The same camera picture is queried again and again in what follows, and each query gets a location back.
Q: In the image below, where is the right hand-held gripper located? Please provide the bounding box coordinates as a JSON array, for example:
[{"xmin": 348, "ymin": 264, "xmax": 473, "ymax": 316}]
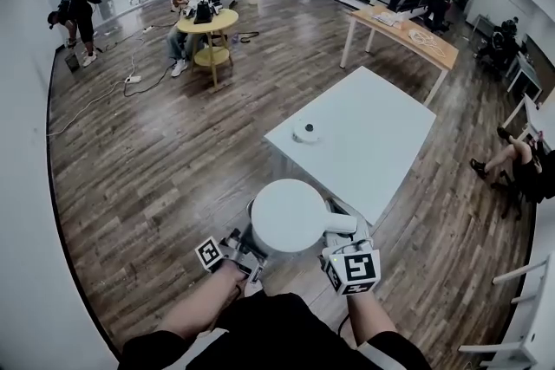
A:
[{"xmin": 320, "ymin": 217, "xmax": 383, "ymax": 297}]

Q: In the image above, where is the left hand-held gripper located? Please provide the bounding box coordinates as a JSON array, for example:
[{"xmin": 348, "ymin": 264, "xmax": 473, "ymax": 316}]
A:
[{"xmin": 194, "ymin": 227, "xmax": 267, "ymax": 287}]

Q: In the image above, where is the white electric kettle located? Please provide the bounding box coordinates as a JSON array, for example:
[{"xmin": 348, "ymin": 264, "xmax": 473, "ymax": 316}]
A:
[{"xmin": 245, "ymin": 179, "xmax": 359, "ymax": 262}]

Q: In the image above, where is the white round kettle base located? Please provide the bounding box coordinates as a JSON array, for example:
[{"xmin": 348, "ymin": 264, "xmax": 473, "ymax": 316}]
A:
[{"xmin": 290, "ymin": 119, "xmax": 324, "ymax": 146}]

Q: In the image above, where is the person's left forearm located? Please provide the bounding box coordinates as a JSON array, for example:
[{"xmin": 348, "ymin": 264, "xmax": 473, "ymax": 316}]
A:
[{"xmin": 151, "ymin": 272, "xmax": 244, "ymax": 346}]

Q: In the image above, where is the person's right forearm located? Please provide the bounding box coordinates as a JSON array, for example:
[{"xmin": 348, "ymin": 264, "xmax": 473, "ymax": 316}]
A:
[{"xmin": 344, "ymin": 292, "xmax": 394, "ymax": 350}]

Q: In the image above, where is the person's left hand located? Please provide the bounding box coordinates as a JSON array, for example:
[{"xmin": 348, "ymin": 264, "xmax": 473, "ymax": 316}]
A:
[{"xmin": 216, "ymin": 262, "xmax": 252, "ymax": 301}]

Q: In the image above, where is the white rectangular table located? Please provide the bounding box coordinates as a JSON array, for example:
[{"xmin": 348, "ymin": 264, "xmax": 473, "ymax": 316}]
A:
[{"xmin": 264, "ymin": 65, "xmax": 438, "ymax": 227}]

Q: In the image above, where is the person's black shirt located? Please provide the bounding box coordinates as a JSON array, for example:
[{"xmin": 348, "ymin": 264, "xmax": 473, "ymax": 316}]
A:
[{"xmin": 121, "ymin": 292, "xmax": 431, "ymax": 370}]

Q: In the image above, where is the black office chair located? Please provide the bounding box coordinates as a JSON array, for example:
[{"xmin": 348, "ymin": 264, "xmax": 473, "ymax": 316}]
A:
[{"xmin": 489, "ymin": 168, "xmax": 555, "ymax": 223}]

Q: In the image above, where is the wooden table with white legs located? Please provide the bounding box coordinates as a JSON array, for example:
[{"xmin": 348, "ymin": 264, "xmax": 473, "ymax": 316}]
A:
[{"xmin": 339, "ymin": 4, "xmax": 460, "ymax": 107}]

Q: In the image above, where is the white packets pile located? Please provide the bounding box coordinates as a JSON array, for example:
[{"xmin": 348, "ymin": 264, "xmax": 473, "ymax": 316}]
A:
[{"xmin": 369, "ymin": 10, "xmax": 411, "ymax": 28}]

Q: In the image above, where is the white desk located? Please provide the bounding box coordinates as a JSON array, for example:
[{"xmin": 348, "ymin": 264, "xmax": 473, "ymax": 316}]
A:
[
  {"xmin": 506, "ymin": 51, "xmax": 544, "ymax": 101},
  {"xmin": 502, "ymin": 93, "xmax": 555, "ymax": 153}
]

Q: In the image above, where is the yellow round two-tier table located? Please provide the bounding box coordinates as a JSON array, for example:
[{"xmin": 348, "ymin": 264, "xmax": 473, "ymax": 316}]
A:
[{"xmin": 176, "ymin": 8, "xmax": 240, "ymax": 90}]

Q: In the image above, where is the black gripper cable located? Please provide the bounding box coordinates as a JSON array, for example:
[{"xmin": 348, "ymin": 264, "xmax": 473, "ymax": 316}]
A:
[{"xmin": 336, "ymin": 307, "xmax": 354, "ymax": 337}]

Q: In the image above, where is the black floor cable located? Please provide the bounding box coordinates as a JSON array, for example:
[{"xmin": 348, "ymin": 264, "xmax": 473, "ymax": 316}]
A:
[{"xmin": 122, "ymin": 59, "xmax": 175, "ymax": 97}]

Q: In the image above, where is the white metal frame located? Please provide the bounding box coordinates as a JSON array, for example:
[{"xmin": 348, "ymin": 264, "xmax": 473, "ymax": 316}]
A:
[{"xmin": 458, "ymin": 253, "xmax": 552, "ymax": 366}]

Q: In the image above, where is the white floor cable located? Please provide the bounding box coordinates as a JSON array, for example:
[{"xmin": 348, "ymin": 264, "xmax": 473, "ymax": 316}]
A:
[{"xmin": 46, "ymin": 77, "xmax": 132, "ymax": 136}]

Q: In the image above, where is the white coiled cable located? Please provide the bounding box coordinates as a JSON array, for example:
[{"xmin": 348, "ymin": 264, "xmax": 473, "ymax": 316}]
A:
[{"xmin": 408, "ymin": 29, "xmax": 447, "ymax": 58}]

